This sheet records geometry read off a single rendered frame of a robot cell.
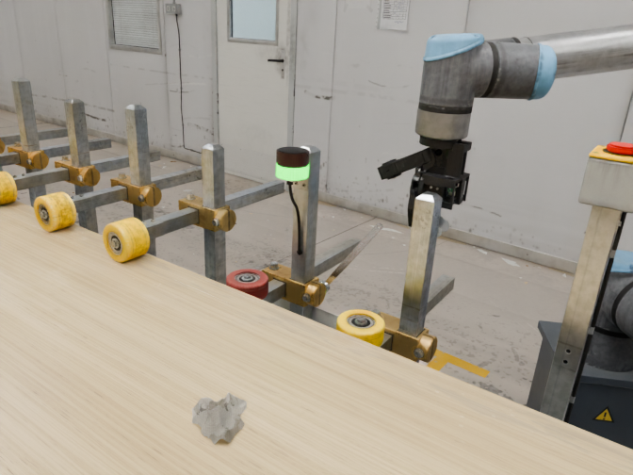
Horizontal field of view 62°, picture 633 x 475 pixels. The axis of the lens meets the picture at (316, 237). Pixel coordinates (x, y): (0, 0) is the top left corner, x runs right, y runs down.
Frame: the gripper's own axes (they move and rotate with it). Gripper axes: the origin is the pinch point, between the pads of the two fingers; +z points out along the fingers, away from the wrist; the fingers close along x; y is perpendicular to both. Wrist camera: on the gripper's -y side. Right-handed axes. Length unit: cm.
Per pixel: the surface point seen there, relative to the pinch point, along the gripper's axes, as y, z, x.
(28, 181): -98, 4, -21
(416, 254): 4.4, -1.4, -9.5
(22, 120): -120, -7, -9
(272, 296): -23.0, 14.1, -14.3
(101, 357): -24, 9, -52
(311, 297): -16.4, 13.8, -10.2
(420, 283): 5.8, 3.6, -9.5
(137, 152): -69, -7, -9
